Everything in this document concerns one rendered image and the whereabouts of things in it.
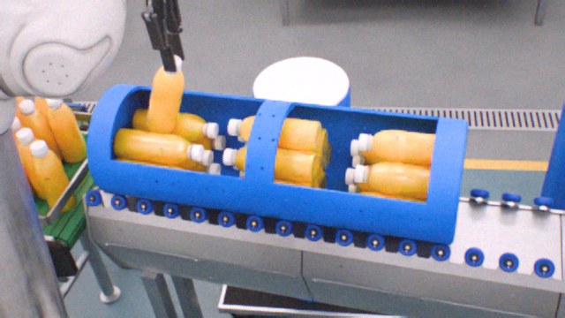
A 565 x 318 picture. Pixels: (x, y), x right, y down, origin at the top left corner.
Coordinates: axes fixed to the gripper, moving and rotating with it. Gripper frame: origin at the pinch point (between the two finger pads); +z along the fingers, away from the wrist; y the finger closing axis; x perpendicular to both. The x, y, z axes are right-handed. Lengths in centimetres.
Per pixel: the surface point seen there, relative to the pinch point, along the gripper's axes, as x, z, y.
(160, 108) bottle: 4.5, 13.7, -3.8
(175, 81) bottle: -0.2, 6.6, -2.0
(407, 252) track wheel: -56, 41, -13
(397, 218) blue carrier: -54, 27, -16
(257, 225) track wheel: -19.5, 40.2, -13.0
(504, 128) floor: -85, 138, 149
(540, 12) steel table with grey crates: -100, 131, 247
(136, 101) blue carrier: 20.1, 24.7, 10.2
